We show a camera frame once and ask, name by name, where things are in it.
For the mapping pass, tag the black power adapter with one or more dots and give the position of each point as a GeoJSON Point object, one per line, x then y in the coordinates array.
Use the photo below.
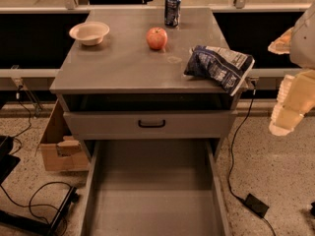
{"type": "Point", "coordinates": [255, 205]}

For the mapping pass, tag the blue chip bag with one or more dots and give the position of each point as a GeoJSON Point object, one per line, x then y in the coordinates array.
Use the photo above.
{"type": "Point", "coordinates": [227, 67]}

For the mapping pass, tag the blue soda can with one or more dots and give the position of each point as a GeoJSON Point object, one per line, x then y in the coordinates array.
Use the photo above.
{"type": "Point", "coordinates": [172, 13]}

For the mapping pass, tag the red apple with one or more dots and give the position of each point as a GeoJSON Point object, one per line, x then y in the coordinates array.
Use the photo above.
{"type": "Point", "coordinates": [156, 38]}

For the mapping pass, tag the white paper bowl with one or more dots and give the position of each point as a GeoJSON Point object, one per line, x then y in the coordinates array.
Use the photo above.
{"type": "Point", "coordinates": [89, 33]}

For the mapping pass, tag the open grey lower drawer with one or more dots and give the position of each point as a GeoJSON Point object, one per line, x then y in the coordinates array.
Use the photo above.
{"type": "Point", "coordinates": [154, 188]}

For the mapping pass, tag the grey drawer with black handle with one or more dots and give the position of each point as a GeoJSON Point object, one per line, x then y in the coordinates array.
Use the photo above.
{"type": "Point", "coordinates": [131, 125]}

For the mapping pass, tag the grey drawer cabinet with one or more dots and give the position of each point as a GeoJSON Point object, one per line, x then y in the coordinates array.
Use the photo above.
{"type": "Point", "coordinates": [124, 74]}

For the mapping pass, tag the cardboard box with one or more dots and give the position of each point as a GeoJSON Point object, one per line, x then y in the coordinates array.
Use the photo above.
{"type": "Point", "coordinates": [59, 150]}

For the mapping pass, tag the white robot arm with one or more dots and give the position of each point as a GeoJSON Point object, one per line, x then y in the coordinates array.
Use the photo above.
{"type": "Point", "coordinates": [302, 48]}

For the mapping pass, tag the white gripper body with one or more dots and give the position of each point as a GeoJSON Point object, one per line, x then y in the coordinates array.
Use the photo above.
{"type": "Point", "coordinates": [304, 42]}

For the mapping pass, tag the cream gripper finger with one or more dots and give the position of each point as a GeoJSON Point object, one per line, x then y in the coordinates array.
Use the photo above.
{"type": "Point", "coordinates": [283, 121]}
{"type": "Point", "coordinates": [282, 44]}

